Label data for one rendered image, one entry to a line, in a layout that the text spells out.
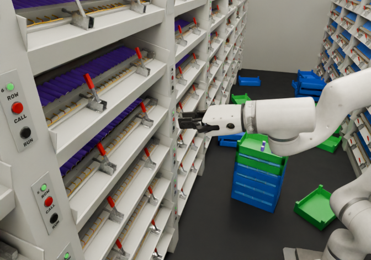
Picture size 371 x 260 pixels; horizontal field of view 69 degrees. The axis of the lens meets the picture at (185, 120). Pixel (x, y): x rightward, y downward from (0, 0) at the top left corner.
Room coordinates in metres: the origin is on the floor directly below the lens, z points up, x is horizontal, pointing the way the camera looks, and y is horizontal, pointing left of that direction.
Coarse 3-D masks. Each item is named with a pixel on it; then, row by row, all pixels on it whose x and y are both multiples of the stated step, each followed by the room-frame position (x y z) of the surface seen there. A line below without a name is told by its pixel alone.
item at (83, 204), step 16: (144, 96) 1.01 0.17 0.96; (160, 96) 0.99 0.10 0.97; (160, 112) 0.95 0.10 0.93; (128, 128) 0.80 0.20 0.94; (144, 128) 0.82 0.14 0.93; (112, 144) 0.70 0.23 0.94; (128, 144) 0.71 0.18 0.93; (144, 144) 0.77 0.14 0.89; (112, 160) 0.63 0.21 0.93; (128, 160) 0.65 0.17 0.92; (80, 176) 0.55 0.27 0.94; (96, 176) 0.56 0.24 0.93; (112, 176) 0.57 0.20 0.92; (80, 192) 0.50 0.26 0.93; (96, 192) 0.51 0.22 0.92; (80, 208) 0.45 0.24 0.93; (96, 208) 0.49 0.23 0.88; (80, 224) 0.43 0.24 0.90
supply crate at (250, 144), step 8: (248, 136) 1.59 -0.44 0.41; (256, 136) 1.56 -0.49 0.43; (264, 136) 1.53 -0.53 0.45; (240, 144) 1.43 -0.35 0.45; (248, 144) 1.50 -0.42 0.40; (256, 144) 1.50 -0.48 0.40; (240, 152) 1.41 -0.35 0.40; (248, 152) 1.38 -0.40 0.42; (256, 152) 1.36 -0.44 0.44; (264, 152) 1.34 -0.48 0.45; (272, 160) 1.31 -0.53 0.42; (280, 160) 1.29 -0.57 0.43
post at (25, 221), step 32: (0, 0) 0.39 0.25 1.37; (0, 32) 0.38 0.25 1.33; (0, 64) 0.36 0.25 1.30; (32, 96) 0.39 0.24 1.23; (0, 128) 0.33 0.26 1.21; (0, 160) 0.32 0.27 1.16; (32, 160) 0.36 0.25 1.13; (32, 192) 0.34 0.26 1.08; (64, 192) 0.40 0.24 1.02; (0, 224) 0.34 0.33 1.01; (32, 224) 0.32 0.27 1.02; (64, 224) 0.38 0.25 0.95
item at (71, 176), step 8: (144, 104) 0.93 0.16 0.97; (136, 112) 0.87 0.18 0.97; (128, 120) 0.80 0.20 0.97; (120, 128) 0.75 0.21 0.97; (112, 136) 0.70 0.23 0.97; (104, 144) 0.66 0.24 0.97; (96, 152) 0.62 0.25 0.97; (88, 160) 0.58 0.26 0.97; (80, 168) 0.55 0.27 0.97; (88, 168) 0.57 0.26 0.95; (72, 176) 0.52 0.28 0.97; (64, 184) 0.49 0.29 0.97
